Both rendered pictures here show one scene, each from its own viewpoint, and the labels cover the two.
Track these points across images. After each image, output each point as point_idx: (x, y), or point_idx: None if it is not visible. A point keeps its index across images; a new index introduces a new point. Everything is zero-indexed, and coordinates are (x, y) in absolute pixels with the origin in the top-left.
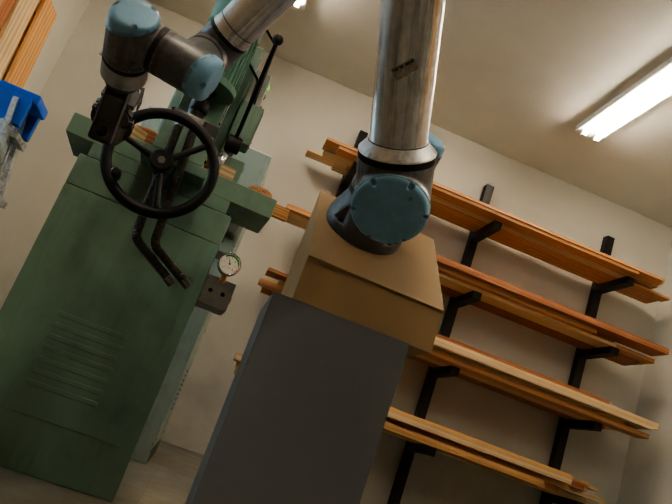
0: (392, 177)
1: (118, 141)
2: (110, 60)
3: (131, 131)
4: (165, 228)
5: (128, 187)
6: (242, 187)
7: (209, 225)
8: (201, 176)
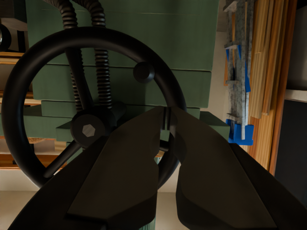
0: None
1: (125, 127)
2: None
3: (11, 226)
4: (92, 60)
5: (147, 90)
6: (37, 135)
7: (50, 81)
8: (60, 129)
